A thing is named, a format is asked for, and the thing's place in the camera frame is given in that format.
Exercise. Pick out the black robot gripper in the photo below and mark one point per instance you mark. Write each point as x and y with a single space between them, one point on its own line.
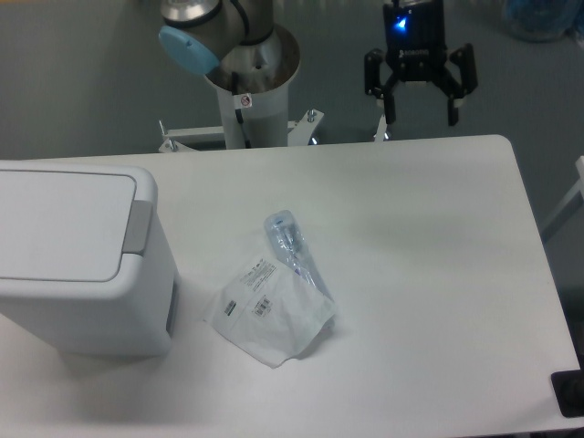
416 51

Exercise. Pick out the white trash can body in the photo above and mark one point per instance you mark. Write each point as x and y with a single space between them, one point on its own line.
128 315

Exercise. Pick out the white trash can lid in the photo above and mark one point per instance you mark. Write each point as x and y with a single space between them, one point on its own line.
63 226

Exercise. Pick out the blue plastic bag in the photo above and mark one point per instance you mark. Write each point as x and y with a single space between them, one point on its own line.
539 21

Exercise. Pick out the clear plastic syringe wrapper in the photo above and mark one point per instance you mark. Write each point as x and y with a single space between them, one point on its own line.
290 248

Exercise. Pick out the white medical paper package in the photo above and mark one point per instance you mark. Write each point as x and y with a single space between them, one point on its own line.
269 311

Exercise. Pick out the grey lid push button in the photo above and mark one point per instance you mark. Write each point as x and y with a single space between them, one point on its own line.
138 228

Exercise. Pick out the black clamp at table edge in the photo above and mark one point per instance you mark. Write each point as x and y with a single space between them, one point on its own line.
568 388

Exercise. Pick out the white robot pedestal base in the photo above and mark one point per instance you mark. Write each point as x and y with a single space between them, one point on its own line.
255 105

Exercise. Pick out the white frame at right edge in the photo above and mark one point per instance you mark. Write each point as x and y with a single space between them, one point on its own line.
566 207

